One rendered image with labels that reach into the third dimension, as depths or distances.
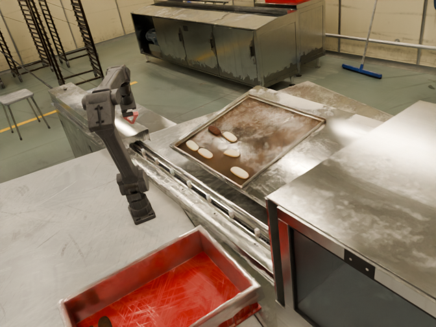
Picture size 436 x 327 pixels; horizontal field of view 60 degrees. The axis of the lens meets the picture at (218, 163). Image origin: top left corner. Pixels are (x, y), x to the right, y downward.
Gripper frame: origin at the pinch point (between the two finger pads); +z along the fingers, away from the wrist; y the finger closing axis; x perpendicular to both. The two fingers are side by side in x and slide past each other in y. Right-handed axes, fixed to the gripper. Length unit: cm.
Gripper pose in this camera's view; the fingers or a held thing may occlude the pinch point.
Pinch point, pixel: (130, 115)
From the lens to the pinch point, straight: 178.9
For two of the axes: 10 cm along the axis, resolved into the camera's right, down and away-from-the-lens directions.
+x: 9.5, -2.4, 2.2
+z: -0.3, 6.0, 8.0
